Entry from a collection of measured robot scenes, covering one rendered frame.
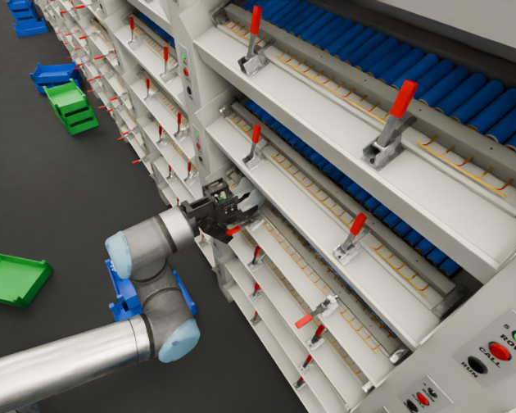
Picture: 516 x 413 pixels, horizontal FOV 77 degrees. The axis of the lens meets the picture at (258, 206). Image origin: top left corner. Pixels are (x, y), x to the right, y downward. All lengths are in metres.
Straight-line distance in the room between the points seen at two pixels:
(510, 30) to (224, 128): 0.59
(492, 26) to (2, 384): 0.72
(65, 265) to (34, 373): 1.21
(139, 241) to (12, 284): 1.28
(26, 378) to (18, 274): 1.29
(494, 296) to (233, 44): 0.53
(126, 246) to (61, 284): 1.13
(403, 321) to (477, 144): 0.26
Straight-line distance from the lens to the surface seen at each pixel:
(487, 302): 0.39
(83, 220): 2.00
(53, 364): 0.68
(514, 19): 0.29
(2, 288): 1.92
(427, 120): 0.40
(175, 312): 0.71
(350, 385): 0.88
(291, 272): 0.74
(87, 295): 1.70
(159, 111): 1.26
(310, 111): 0.46
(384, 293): 0.52
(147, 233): 0.68
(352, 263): 0.54
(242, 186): 0.78
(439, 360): 0.50
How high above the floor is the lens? 1.36
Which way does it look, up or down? 48 degrees down
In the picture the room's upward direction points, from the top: straight up
